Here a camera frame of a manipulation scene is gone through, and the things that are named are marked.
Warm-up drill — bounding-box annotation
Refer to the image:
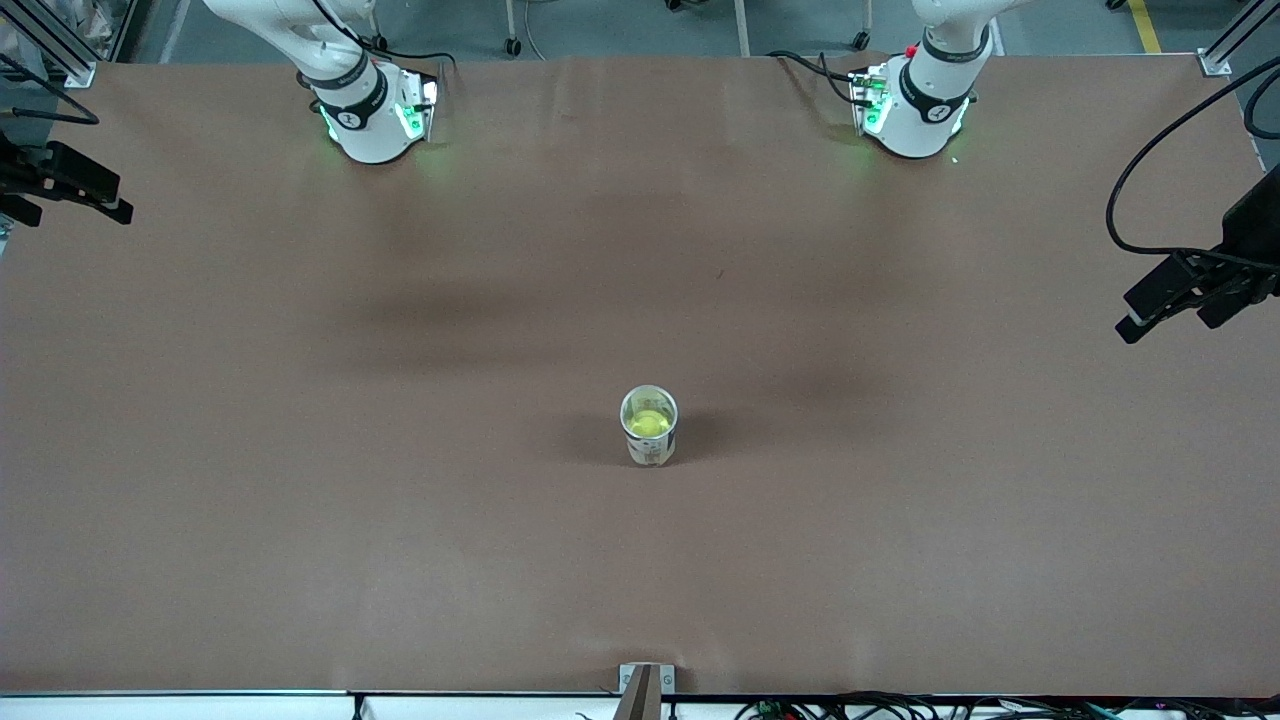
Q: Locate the white blue tennis ball can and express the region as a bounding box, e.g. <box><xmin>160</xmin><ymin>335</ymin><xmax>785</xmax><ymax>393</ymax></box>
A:
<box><xmin>619</xmin><ymin>384</ymin><xmax>680</xmax><ymax>468</ymax></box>

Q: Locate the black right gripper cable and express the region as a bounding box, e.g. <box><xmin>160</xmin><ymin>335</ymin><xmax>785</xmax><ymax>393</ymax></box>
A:
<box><xmin>0</xmin><ymin>55</ymin><xmax>101</xmax><ymax>126</ymax></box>

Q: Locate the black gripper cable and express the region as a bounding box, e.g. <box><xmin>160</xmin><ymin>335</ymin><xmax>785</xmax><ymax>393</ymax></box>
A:
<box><xmin>1104</xmin><ymin>55</ymin><xmax>1280</xmax><ymax>257</ymax></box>
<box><xmin>0</xmin><ymin>55</ymin><xmax>101</xmax><ymax>126</ymax></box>

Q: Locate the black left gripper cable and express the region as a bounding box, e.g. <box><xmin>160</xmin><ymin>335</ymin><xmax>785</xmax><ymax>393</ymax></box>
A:
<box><xmin>1104</xmin><ymin>55</ymin><xmax>1280</xmax><ymax>257</ymax></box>

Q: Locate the aluminium frame post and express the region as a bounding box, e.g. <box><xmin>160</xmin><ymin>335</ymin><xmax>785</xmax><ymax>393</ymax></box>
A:
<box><xmin>0</xmin><ymin>0</ymin><xmax>98</xmax><ymax>91</ymax></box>
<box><xmin>1198</xmin><ymin>0</ymin><xmax>1280</xmax><ymax>77</ymax></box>

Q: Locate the black right arm base cable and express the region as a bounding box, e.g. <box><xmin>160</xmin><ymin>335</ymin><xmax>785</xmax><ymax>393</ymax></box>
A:
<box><xmin>312</xmin><ymin>0</ymin><xmax>459</xmax><ymax>76</ymax></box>

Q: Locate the black arm base cable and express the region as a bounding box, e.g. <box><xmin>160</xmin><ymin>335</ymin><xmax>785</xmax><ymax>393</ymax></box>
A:
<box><xmin>312</xmin><ymin>0</ymin><xmax>459</xmax><ymax>76</ymax></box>
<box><xmin>768</xmin><ymin>48</ymin><xmax>871</xmax><ymax>106</ymax></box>

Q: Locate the black left arm base cable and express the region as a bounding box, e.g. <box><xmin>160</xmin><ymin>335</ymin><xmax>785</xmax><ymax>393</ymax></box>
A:
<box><xmin>768</xmin><ymin>48</ymin><xmax>871</xmax><ymax>106</ymax></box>

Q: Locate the black cable bundle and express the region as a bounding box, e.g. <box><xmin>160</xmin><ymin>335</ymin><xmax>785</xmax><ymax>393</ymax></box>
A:
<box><xmin>733</xmin><ymin>690</ymin><xmax>1280</xmax><ymax>720</ymax></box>

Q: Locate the grey metal table bracket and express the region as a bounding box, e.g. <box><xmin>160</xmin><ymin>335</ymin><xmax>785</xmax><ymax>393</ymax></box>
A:
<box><xmin>618</xmin><ymin>662</ymin><xmax>677</xmax><ymax>720</ymax></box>

